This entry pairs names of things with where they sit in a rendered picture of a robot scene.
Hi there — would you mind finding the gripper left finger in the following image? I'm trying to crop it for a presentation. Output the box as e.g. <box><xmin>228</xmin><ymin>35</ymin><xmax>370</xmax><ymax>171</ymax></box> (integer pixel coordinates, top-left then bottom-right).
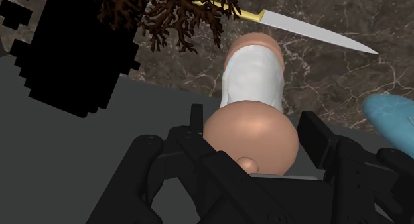
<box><xmin>85</xmin><ymin>103</ymin><xmax>251</xmax><ymax>224</ymax></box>

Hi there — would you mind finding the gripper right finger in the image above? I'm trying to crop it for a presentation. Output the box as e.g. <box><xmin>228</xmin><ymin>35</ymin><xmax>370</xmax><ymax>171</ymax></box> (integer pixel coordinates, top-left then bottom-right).
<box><xmin>297</xmin><ymin>111</ymin><xmax>414</xmax><ymax>224</ymax></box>

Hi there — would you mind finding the light blue rounded object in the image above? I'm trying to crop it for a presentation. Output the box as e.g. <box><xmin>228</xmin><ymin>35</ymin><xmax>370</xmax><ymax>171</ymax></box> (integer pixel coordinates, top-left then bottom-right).
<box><xmin>362</xmin><ymin>93</ymin><xmax>414</xmax><ymax>160</ymax></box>

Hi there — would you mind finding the peach doll in white wrap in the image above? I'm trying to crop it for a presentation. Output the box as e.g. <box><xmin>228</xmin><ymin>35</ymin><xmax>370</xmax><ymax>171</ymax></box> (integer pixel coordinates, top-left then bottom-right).
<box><xmin>202</xmin><ymin>32</ymin><xmax>300</xmax><ymax>178</ymax></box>

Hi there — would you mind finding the brown branching coral ornament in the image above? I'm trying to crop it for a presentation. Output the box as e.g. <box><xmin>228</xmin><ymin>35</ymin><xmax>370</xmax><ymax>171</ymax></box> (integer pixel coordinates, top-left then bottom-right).
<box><xmin>92</xmin><ymin>0</ymin><xmax>243</xmax><ymax>54</ymax></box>

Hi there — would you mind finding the yellow handled kitchen knife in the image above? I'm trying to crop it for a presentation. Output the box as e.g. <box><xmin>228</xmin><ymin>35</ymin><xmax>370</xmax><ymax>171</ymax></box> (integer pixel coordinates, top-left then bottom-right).
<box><xmin>192</xmin><ymin>0</ymin><xmax>380</xmax><ymax>56</ymax></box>

